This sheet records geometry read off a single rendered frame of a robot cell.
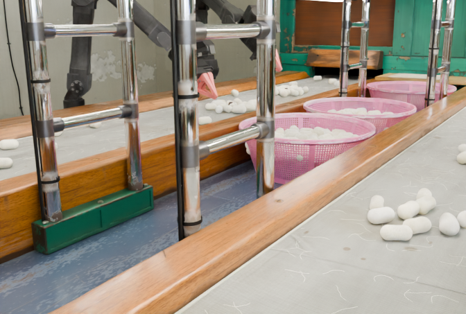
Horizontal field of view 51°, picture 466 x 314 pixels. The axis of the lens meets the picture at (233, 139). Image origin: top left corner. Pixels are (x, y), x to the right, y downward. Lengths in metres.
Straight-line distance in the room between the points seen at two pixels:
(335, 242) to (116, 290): 0.24
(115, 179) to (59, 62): 2.67
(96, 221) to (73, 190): 0.06
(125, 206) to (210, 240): 0.31
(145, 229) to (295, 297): 0.35
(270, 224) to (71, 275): 0.26
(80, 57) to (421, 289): 1.24
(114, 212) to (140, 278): 0.34
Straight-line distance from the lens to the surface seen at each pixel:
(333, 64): 2.00
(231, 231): 0.50
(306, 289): 0.45
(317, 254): 0.52
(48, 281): 0.64
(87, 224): 0.73
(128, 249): 0.69
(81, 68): 1.52
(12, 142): 1.00
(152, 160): 0.83
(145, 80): 3.88
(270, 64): 0.59
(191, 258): 0.45
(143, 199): 0.79
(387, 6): 2.00
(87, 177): 0.75
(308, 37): 2.12
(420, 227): 0.58
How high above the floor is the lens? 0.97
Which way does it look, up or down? 13 degrees down
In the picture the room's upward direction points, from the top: 1 degrees counter-clockwise
